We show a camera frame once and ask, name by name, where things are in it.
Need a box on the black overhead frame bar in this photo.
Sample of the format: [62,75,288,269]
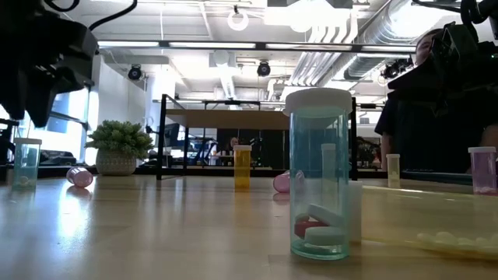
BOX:
[96,40,417,54]

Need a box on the white ring ceiling lamp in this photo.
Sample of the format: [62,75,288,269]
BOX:
[226,8,250,32]

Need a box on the pink pill bottle white cap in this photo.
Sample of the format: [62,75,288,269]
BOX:
[468,146,498,195]
[272,170,306,194]
[65,166,95,189]

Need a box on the green plant in white pot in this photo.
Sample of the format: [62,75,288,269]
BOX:
[84,119,156,177]

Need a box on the teal pill bottle white cap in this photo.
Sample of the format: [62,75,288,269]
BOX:
[12,138,43,191]

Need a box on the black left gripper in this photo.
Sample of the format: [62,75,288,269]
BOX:
[0,15,98,128]

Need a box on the wooden shelf with black legs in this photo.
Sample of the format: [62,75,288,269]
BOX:
[156,93,358,181]

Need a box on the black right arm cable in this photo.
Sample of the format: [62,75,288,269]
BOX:
[411,0,486,25]

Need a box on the person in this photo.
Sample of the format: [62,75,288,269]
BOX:
[374,27,498,175]
[226,136,240,157]

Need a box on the small dark monitor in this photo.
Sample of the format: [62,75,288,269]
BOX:
[163,123,181,148]

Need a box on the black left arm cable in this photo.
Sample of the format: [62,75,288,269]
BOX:
[44,0,138,32]

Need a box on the yellow pill bottle white cap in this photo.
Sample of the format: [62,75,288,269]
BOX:
[348,179,498,261]
[385,153,402,189]

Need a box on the orange pill bottle white cap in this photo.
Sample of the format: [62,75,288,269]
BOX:
[233,145,252,191]

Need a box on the black aluminium table frame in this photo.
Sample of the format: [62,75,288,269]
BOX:
[0,165,474,186]

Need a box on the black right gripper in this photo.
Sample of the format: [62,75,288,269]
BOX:
[388,21,498,117]

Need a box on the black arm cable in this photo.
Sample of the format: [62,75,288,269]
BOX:
[44,0,138,32]
[411,0,486,25]

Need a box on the teal pill bottle red tablet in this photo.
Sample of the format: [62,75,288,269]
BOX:
[282,87,353,261]

